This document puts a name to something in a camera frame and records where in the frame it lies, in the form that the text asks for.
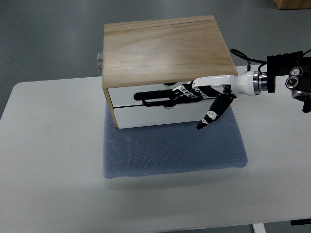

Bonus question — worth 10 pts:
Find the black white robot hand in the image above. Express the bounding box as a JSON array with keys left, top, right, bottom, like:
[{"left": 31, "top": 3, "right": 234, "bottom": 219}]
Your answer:
[{"left": 168, "top": 71, "right": 262, "bottom": 130}]

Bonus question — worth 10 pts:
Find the white top drawer black handle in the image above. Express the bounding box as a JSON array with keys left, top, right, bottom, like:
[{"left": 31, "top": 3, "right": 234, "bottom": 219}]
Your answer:
[{"left": 104, "top": 82, "right": 225, "bottom": 109}]

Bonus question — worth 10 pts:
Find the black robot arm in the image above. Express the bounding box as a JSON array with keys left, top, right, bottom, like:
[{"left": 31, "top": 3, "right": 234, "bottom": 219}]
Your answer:
[{"left": 230, "top": 49, "right": 311, "bottom": 113}]

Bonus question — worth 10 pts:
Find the white bottom drawer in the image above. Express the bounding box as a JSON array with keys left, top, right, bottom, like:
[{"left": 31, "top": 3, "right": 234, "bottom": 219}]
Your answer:
[{"left": 113, "top": 99, "right": 214, "bottom": 129}]

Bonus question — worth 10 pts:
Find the wooden drawer cabinet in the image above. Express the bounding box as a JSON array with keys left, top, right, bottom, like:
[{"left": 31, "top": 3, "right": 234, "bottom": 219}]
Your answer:
[{"left": 101, "top": 15, "right": 238, "bottom": 129}]

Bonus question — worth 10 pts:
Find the blue grey mesh mat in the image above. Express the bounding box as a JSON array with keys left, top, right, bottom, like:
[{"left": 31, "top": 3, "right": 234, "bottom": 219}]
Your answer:
[{"left": 103, "top": 108, "right": 248, "bottom": 179}]

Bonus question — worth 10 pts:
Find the wooden box top corner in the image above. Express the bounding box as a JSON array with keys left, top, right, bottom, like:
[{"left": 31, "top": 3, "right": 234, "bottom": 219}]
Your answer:
[{"left": 274, "top": 0, "right": 311, "bottom": 10}]

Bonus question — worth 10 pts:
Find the metal clamp behind cabinet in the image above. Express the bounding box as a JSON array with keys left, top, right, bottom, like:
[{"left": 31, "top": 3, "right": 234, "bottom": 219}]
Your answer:
[{"left": 97, "top": 52, "right": 103, "bottom": 71}]

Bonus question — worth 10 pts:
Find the white table leg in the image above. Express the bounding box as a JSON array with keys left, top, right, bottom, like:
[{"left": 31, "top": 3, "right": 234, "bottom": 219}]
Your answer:
[{"left": 252, "top": 223, "right": 266, "bottom": 233}]

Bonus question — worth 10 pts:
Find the black table control panel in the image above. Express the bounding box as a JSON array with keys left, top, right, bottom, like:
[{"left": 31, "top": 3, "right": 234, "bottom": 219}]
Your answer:
[{"left": 290, "top": 218, "right": 311, "bottom": 226}]

